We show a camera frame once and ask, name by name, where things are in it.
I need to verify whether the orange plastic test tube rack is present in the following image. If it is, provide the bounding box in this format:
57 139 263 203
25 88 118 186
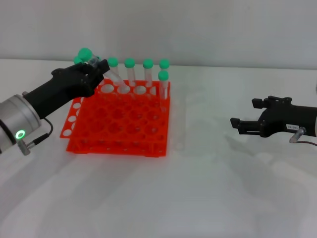
60 78 171 158

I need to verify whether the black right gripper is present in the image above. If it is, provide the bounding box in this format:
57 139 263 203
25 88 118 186
230 96 317 138

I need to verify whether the left gripper cable with plug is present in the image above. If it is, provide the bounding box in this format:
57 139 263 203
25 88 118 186
16 118 54 156

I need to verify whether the right gripper cable with plug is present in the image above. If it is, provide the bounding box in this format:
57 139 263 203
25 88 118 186
289 125 317 147

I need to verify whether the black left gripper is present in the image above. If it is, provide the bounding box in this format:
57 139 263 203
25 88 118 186
24 59 110 119

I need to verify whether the gripper cable with plug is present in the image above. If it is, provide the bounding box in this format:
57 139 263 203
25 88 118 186
16 118 54 156
289 125 317 147

